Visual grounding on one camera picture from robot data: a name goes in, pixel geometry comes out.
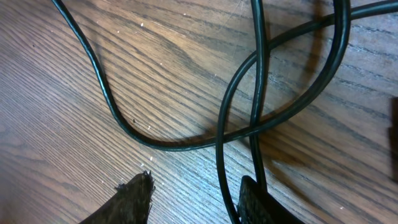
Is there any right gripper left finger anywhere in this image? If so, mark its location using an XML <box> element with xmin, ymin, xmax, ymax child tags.
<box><xmin>81</xmin><ymin>171</ymin><xmax>155</xmax><ymax>224</ymax></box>

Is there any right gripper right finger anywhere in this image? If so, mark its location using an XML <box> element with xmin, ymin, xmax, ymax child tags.
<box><xmin>237</xmin><ymin>175</ymin><xmax>303</xmax><ymax>224</ymax></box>

